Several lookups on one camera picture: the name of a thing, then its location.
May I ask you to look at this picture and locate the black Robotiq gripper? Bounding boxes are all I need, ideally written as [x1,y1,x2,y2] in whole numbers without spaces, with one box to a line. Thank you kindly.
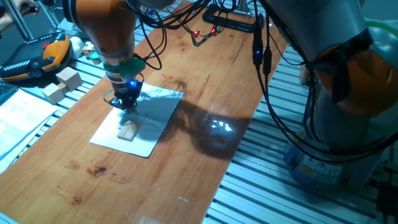
[108,78,144,114]

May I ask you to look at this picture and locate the white paper sheet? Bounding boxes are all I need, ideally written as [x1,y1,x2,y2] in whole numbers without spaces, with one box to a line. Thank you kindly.
[89,82,184,158]

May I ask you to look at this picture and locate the flat wooden strip block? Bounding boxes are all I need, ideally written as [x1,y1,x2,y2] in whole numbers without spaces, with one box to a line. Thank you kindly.
[116,119,143,142]

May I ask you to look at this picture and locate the green gripper mounting flange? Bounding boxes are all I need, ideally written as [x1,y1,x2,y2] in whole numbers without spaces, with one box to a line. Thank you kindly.
[102,57,146,79]

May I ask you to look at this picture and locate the Rubik's cube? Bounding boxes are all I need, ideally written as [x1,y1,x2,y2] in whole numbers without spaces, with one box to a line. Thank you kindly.
[82,40,96,58]

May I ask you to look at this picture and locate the medium wooden cube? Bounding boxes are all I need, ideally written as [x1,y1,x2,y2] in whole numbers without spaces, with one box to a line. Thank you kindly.
[42,82,65,105]

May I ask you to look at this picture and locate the white ball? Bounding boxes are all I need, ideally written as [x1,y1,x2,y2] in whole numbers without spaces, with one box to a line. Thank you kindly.
[68,36,85,60]

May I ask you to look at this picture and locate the varnished wooden board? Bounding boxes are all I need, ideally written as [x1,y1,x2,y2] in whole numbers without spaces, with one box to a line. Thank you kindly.
[0,1,290,224]

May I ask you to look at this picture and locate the white printed paper stack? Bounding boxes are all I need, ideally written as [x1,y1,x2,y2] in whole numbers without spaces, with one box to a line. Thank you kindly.
[0,88,59,174]

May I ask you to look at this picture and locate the black orange teach pendant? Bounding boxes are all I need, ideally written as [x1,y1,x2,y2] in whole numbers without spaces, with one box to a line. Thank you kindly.
[0,32,72,83]

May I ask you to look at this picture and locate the black computer keyboard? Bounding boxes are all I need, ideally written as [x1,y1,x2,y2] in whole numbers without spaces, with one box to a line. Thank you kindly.
[0,79,19,106]

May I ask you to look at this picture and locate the grey metal bar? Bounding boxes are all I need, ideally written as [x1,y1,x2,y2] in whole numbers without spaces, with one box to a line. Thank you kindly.
[4,0,34,41]

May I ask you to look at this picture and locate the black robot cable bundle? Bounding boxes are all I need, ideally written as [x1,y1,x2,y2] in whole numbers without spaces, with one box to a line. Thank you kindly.
[251,0,398,164]

